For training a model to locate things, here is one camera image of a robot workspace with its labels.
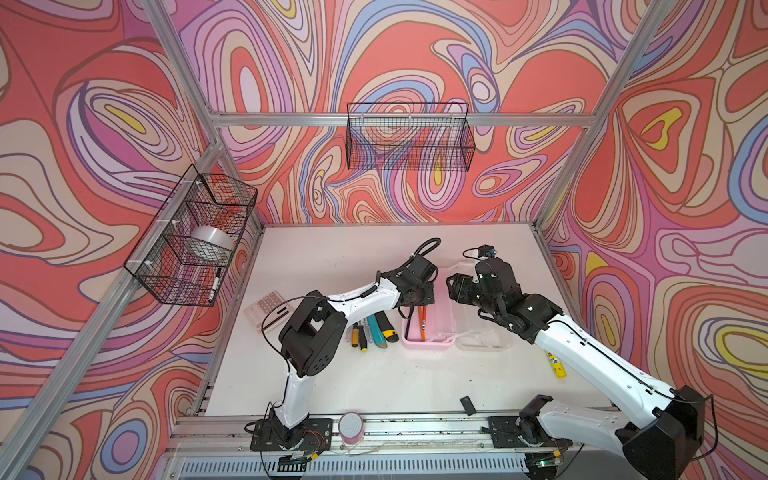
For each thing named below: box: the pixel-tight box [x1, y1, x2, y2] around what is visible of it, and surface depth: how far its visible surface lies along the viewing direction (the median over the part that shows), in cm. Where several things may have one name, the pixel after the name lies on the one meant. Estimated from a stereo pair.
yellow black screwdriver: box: [358, 325, 368, 352], surface depth 90 cm
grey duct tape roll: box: [189, 226, 233, 263], surface depth 74 cm
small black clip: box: [460, 396, 477, 416], surface depth 80 cm
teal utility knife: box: [367, 314, 388, 349], surface depth 92 cm
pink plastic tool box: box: [401, 266, 510, 351], surface depth 87 cm
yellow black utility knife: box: [374, 310, 399, 342], surface depth 93 cm
